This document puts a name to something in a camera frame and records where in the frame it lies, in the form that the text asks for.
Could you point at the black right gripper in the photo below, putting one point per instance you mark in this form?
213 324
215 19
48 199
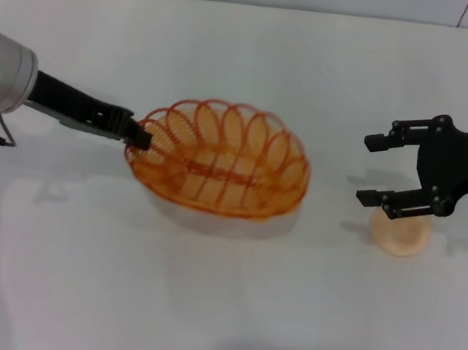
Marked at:
451 161

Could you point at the orange woven plastic basket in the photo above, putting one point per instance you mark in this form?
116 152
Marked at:
225 178

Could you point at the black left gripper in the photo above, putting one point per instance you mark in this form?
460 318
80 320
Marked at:
76 108

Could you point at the pale round peach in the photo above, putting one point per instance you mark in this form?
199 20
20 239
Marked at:
400 238

